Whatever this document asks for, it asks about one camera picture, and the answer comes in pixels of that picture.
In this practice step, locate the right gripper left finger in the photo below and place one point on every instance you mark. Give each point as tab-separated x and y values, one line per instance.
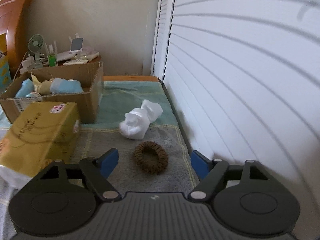
96	172

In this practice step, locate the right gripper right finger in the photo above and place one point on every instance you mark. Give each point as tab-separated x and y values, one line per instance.
211	174

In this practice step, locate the blue face mask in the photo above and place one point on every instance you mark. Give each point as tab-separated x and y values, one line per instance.
26	88
63	86

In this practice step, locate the brown hair scrunchie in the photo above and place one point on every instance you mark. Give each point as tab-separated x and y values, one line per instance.
151	157

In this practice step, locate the gold tissue pack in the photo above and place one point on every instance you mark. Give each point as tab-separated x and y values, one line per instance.
44	132

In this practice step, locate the grey blue checked blanket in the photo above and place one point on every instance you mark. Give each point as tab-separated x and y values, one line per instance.
64	206

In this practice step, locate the brown cardboard box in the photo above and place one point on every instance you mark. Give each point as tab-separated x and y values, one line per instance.
90	76

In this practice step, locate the light blue round pouch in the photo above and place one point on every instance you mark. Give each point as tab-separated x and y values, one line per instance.
34	95

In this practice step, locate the wooden nightstand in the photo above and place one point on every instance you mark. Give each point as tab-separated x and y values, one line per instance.
95	59

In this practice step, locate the white remote control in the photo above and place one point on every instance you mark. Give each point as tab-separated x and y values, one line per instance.
77	61

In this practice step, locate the white louvered door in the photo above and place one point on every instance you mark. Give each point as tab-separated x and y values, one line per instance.
243	77

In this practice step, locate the green spray bottle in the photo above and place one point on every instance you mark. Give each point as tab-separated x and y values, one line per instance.
51	56

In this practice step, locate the yellow duck print box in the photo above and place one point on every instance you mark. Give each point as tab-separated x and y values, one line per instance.
5	77

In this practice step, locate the white power strip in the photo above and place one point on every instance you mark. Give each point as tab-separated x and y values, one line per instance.
27	65

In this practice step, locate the white wifi router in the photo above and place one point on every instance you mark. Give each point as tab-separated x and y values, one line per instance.
65	55

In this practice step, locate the small screen device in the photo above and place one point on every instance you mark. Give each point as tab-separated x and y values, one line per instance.
76	44

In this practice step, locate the green desk fan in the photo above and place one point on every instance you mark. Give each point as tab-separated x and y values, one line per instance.
35	44

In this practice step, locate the orange wooden headboard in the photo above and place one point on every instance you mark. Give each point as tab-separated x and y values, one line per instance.
14	26

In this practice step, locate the beige drawstring pouch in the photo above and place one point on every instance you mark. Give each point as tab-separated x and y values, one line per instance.
43	88

